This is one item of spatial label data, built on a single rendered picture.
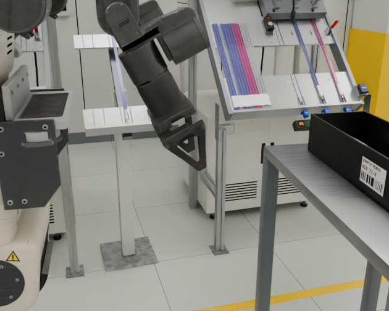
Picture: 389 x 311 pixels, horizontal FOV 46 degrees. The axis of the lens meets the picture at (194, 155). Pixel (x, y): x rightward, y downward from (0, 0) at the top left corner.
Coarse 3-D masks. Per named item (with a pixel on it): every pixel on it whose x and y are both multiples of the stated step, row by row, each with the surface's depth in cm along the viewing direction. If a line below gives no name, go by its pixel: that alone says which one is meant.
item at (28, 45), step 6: (18, 36) 201; (42, 36) 203; (18, 42) 200; (24, 42) 200; (30, 42) 201; (36, 42) 202; (42, 42) 202; (24, 48) 199; (30, 48) 200; (36, 48) 200; (42, 48) 201
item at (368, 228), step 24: (288, 144) 141; (264, 168) 140; (288, 168) 122; (312, 168) 122; (264, 192) 142; (312, 192) 108; (336, 192) 108; (360, 192) 108; (264, 216) 143; (336, 216) 97; (360, 216) 97; (384, 216) 97; (264, 240) 146; (360, 240) 88; (384, 240) 87; (264, 264) 150; (384, 264) 81; (264, 288) 153
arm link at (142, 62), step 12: (144, 36) 66; (156, 36) 65; (132, 48) 65; (144, 48) 65; (156, 48) 66; (120, 60) 67; (132, 60) 65; (144, 60) 65; (156, 60) 66; (132, 72) 66; (144, 72) 66; (156, 72) 66
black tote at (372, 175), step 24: (312, 120) 131; (336, 120) 134; (360, 120) 135; (384, 120) 125; (312, 144) 132; (336, 144) 118; (360, 144) 107; (384, 144) 126; (336, 168) 119; (360, 168) 108; (384, 168) 98; (384, 192) 99
